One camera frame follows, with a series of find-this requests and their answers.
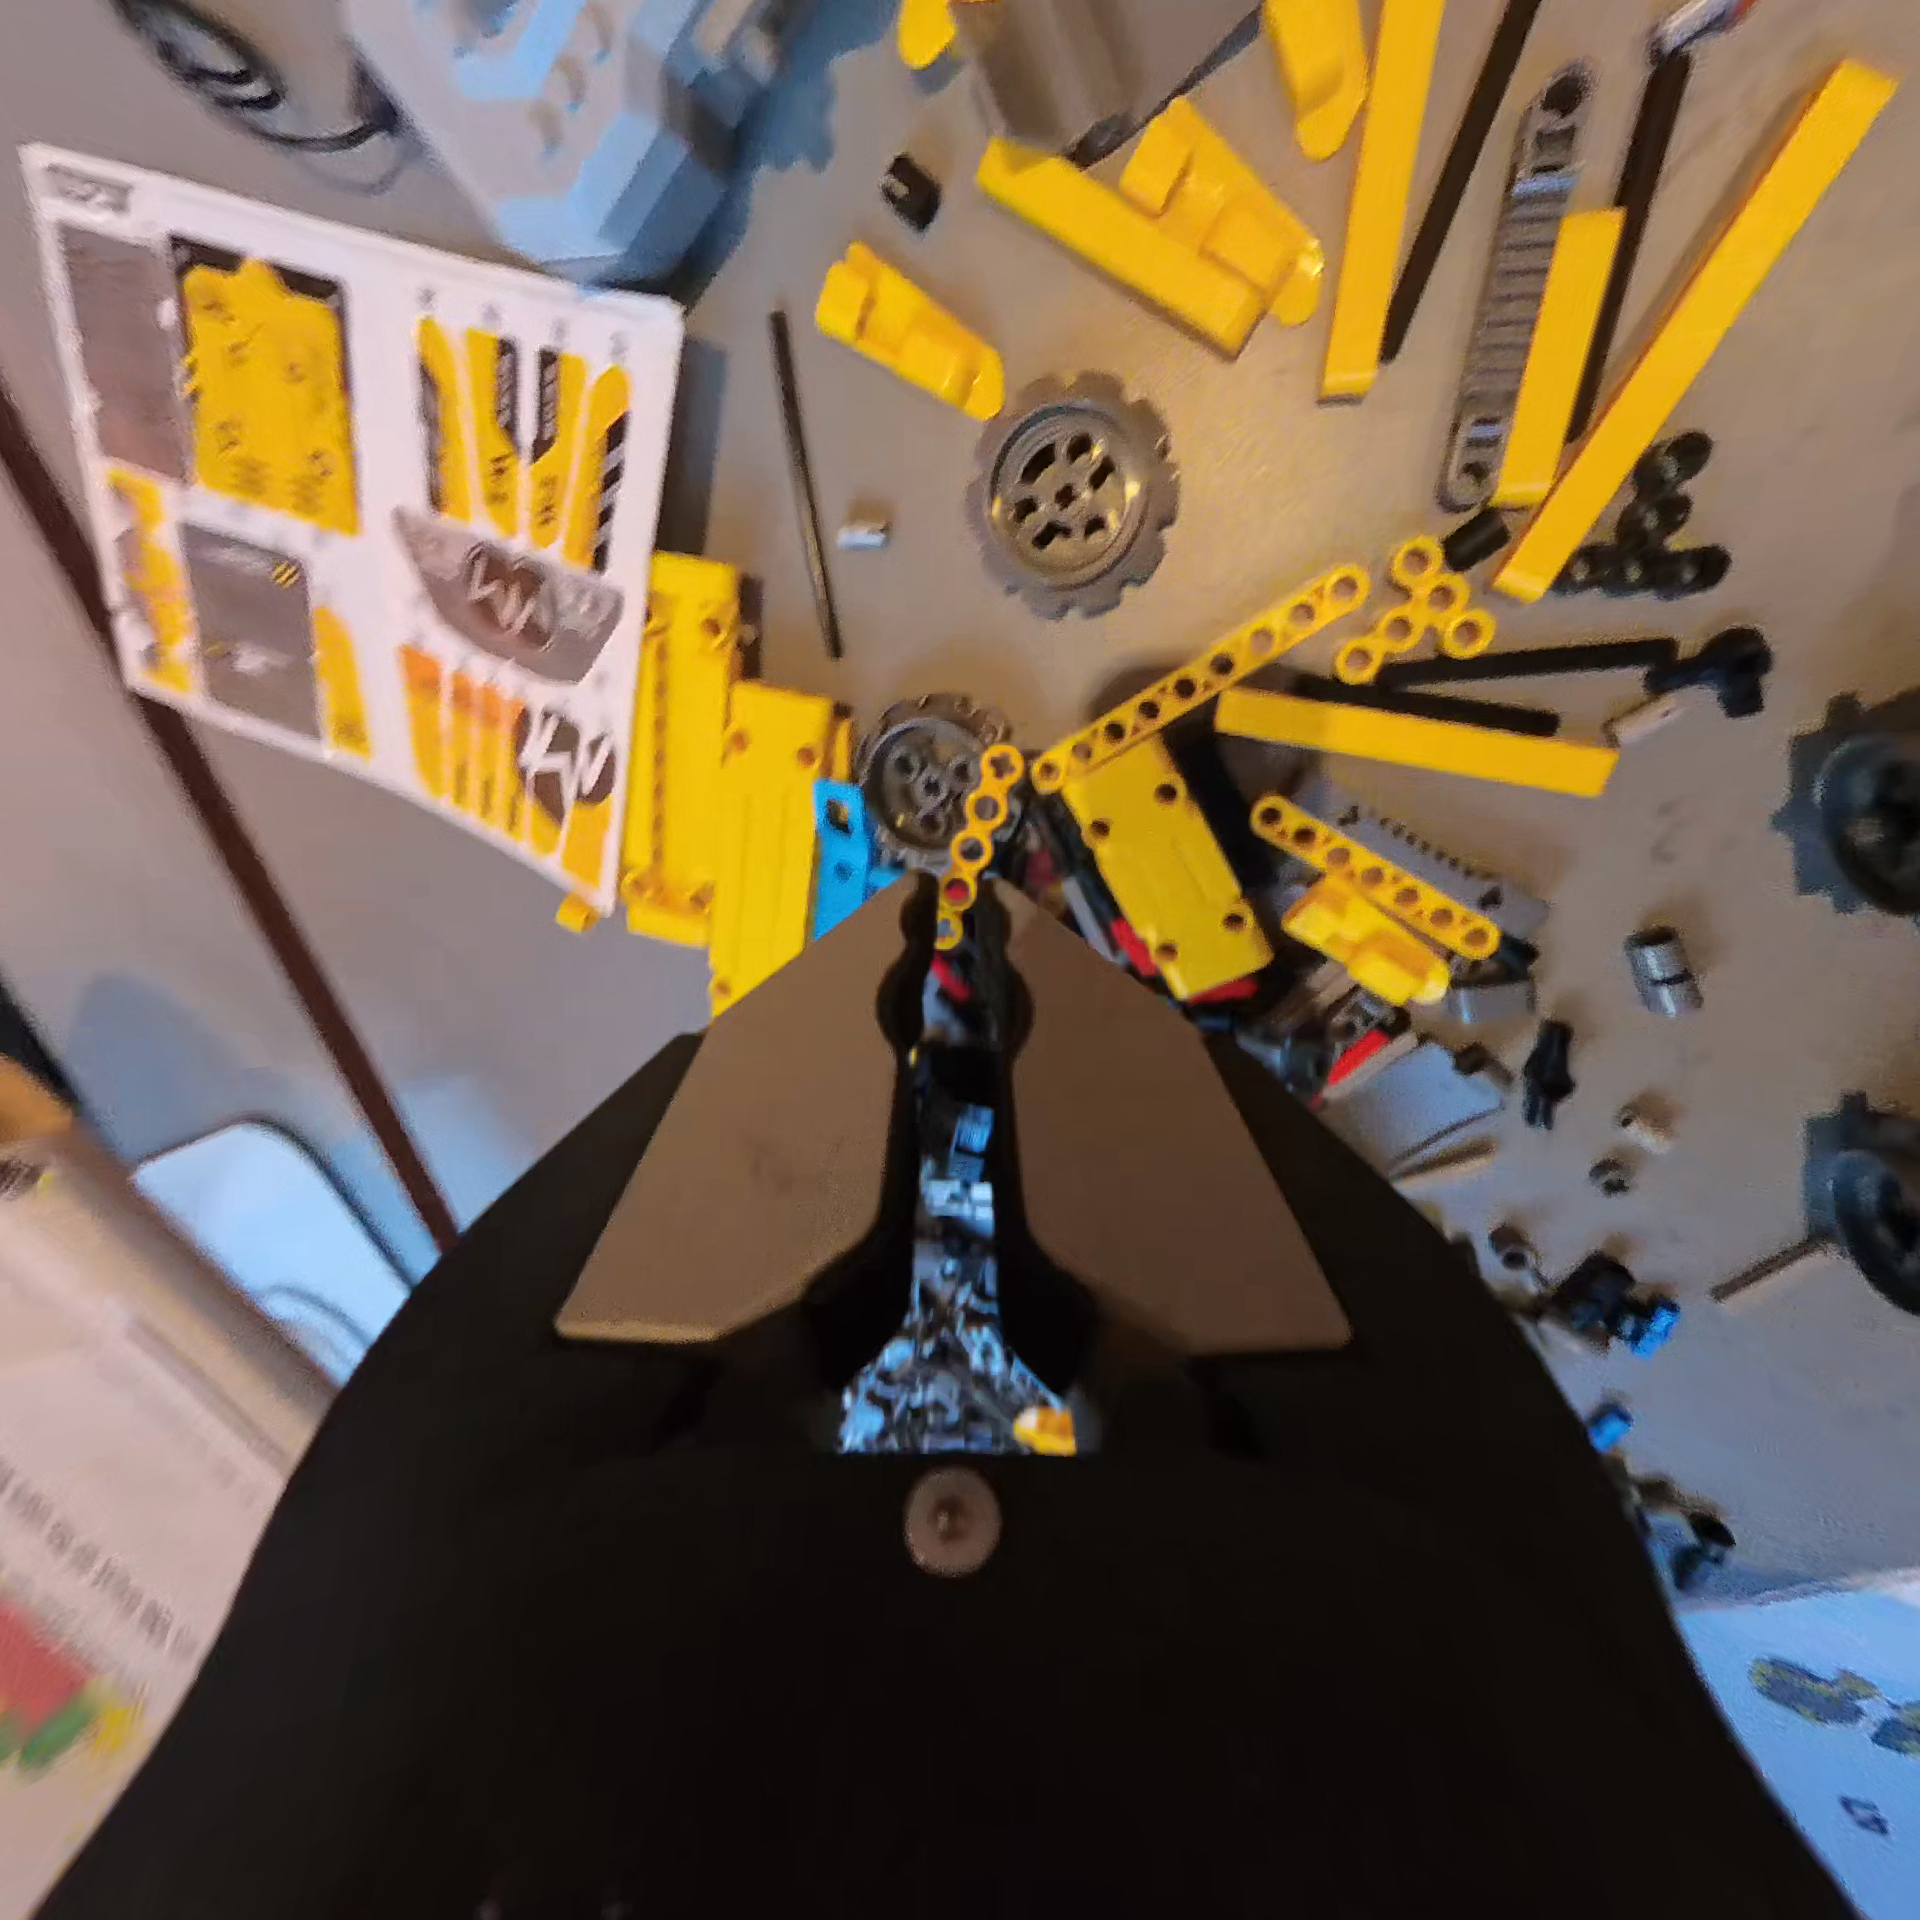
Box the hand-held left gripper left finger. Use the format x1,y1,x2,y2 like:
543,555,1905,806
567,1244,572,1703
556,874,962,1343

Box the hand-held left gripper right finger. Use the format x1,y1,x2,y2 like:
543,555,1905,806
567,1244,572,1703
976,883,1356,1347

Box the instruction booklet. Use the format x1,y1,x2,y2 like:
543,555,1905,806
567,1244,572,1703
1679,1575,1920,1920

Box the blue brick panel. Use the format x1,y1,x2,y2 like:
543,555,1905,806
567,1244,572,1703
809,777,876,946

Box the grey toothed wheel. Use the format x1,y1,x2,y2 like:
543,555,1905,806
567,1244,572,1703
972,372,1182,619
853,692,1037,879

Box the white flat device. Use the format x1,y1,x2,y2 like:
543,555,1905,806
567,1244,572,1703
133,1118,413,1390

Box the thin black axle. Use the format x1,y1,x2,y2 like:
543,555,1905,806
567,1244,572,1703
767,306,845,662

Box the black toothed wheel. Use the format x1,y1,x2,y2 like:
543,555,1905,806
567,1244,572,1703
1769,692,1920,917
1798,1095,1920,1321

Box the printed paper sheet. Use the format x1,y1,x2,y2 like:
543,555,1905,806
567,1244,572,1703
0,1199,301,1907

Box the sticker sheet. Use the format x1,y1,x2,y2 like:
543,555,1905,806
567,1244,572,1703
17,141,687,921

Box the spread of yellow brick panels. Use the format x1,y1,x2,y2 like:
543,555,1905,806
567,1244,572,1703
556,0,1898,1022

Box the long grey rack beam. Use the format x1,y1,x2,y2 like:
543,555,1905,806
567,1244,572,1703
1438,63,1599,514

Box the grey battery box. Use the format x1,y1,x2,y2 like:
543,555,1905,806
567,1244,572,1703
344,0,840,287

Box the black cable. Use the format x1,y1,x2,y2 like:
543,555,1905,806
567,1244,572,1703
111,0,400,154

